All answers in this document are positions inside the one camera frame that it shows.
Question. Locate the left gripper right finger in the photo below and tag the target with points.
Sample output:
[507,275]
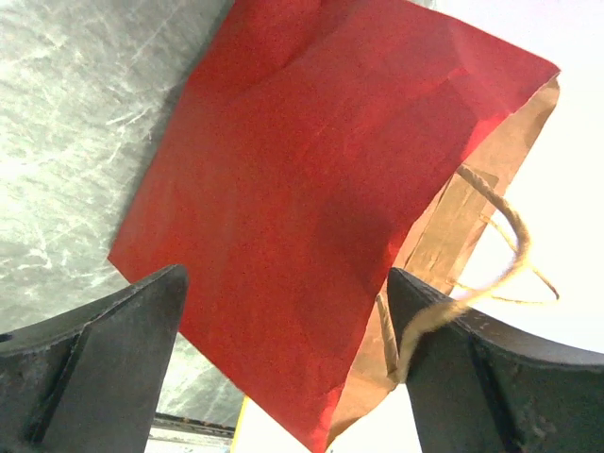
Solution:
[478,385]

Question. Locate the small whiteboard orange frame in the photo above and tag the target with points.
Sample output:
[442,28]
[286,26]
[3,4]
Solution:
[238,428]

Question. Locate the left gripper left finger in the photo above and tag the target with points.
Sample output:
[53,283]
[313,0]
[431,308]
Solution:
[89,379]

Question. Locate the red paper bag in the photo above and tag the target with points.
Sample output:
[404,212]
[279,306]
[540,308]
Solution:
[305,144]

